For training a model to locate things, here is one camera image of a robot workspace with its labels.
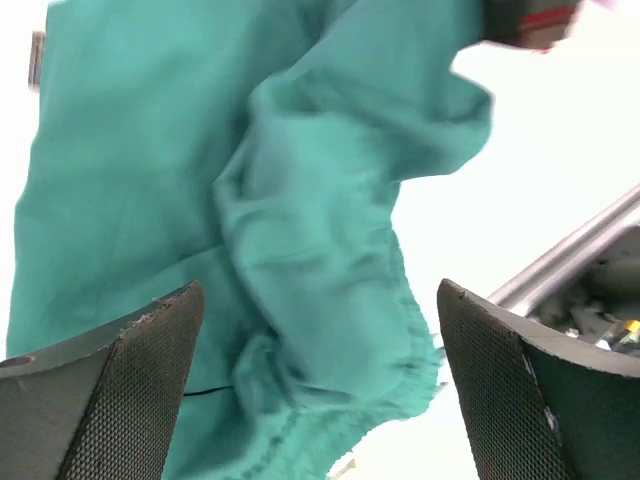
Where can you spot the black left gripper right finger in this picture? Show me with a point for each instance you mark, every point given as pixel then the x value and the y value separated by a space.
pixel 536 403

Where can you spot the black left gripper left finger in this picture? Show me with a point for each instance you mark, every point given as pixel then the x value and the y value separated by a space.
pixel 101 405

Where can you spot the aluminium table edge rail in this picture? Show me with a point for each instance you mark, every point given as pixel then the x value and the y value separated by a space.
pixel 595 240

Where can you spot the teal green shorts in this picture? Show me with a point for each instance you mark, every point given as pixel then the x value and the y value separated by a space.
pixel 257 147

